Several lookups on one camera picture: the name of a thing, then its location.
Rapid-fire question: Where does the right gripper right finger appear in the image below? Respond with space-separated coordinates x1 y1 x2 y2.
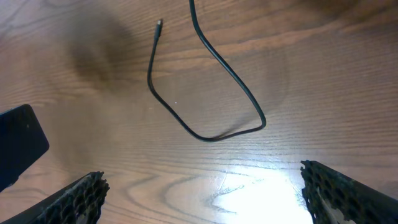
300 160 397 224

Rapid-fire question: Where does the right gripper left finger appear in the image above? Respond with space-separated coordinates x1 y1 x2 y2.
2 171 110 224

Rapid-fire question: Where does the blue Galaxy smartphone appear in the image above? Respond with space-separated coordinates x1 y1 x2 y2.
1 104 49 190

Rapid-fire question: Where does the black USB charging cable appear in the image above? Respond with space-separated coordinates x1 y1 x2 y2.
147 0 267 143

